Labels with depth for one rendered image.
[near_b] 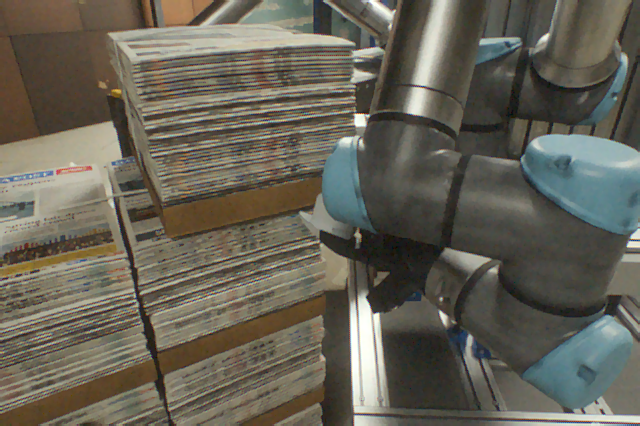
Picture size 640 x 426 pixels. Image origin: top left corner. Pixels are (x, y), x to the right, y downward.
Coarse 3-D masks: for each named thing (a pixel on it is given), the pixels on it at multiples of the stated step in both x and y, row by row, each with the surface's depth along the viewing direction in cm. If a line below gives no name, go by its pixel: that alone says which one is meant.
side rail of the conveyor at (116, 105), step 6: (108, 96) 148; (108, 102) 149; (114, 102) 147; (120, 102) 148; (114, 108) 148; (120, 108) 149; (114, 114) 150; (120, 114) 149; (114, 120) 151; (120, 120) 150; (126, 120) 152; (114, 126) 153; (120, 126) 151; (126, 126) 152
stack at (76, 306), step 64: (0, 192) 70; (64, 192) 70; (128, 192) 69; (0, 256) 53; (64, 256) 53; (128, 256) 66; (192, 256) 59; (256, 256) 65; (320, 256) 73; (0, 320) 50; (64, 320) 53; (128, 320) 57; (192, 320) 63; (320, 320) 78; (0, 384) 53; (64, 384) 57; (192, 384) 69; (256, 384) 77; (320, 384) 85
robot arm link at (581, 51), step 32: (576, 0) 52; (608, 0) 50; (576, 32) 55; (608, 32) 55; (544, 64) 63; (576, 64) 60; (608, 64) 60; (544, 96) 66; (576, 96) 63; (608, 96) 63
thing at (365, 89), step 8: (352, 80) 171; (360, 80) 171; (368, 80) 174; (376, 80) 178; (360, 88) 171; (368, 88) 175; (360, 96) 173; (368, 96) 177; (360, 104) 174; (368, 104) 179
